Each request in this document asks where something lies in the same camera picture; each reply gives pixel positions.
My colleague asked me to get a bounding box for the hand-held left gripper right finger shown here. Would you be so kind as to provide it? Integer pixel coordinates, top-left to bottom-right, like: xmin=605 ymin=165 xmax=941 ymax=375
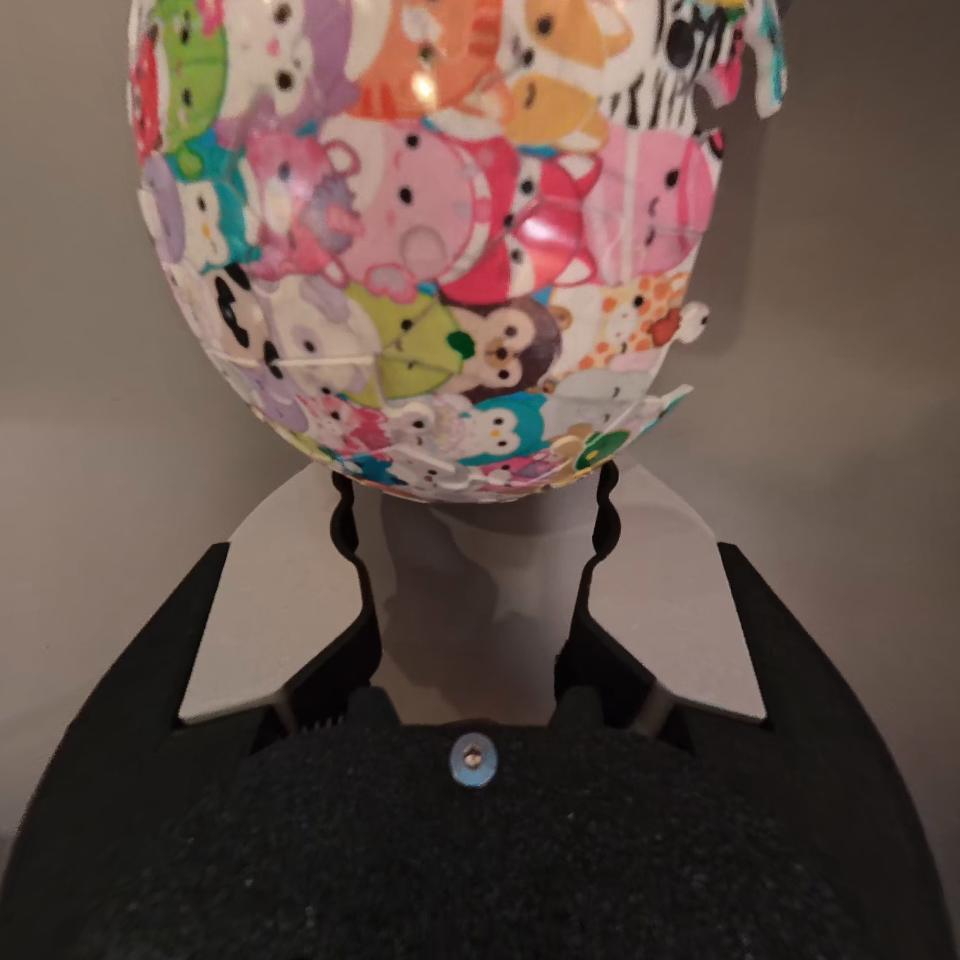
xmin=555 ymin=462 xmax=769 ymax=729

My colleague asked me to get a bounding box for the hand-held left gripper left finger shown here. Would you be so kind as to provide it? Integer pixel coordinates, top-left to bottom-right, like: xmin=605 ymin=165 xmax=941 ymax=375
xmin=180 ymin=465 xmax=384 ymax=729

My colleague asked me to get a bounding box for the colourful puzzle ball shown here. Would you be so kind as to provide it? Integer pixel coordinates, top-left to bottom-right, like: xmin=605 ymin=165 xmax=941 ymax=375
xmin=128 ymin=0 xmax=789 ymax=504

